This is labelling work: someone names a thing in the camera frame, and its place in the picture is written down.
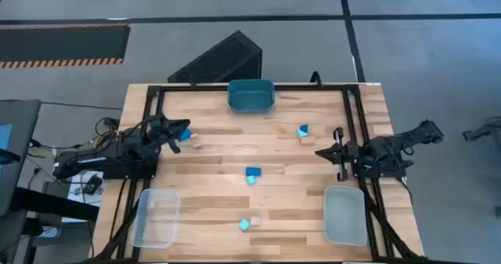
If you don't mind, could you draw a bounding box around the black stand base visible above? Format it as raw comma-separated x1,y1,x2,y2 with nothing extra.
463,117,501,143

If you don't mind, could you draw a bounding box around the teal plastic bin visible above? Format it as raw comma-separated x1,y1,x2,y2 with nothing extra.
226,78,276,114

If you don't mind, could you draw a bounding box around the black handheld device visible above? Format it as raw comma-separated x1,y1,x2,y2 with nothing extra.
82,173,104,196

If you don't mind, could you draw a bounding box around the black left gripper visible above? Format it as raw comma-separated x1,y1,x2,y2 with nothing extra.
150,113,192,155

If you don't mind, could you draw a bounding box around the clear plastic bin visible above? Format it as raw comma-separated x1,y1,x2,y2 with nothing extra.
131,188,182,250

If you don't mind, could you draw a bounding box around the black computer case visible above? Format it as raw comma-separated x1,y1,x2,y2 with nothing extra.
167,30,263,84

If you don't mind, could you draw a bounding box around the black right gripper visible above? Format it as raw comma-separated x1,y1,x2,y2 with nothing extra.
315,126,359,183

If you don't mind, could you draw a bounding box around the black computer monitor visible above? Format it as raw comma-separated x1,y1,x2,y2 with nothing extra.
0,98,42,218

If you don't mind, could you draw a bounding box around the grey plastic bin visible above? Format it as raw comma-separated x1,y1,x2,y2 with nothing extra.
323,185,369,247

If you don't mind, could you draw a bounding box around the white paper sheet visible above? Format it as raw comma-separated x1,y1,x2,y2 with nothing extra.
67,171,105,206

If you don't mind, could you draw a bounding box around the thin black floor cable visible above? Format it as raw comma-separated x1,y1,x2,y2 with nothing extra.
41,100,124,111

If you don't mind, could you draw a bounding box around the black hazard-striped floor mat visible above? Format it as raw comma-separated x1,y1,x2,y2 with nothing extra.
0,23,132,69

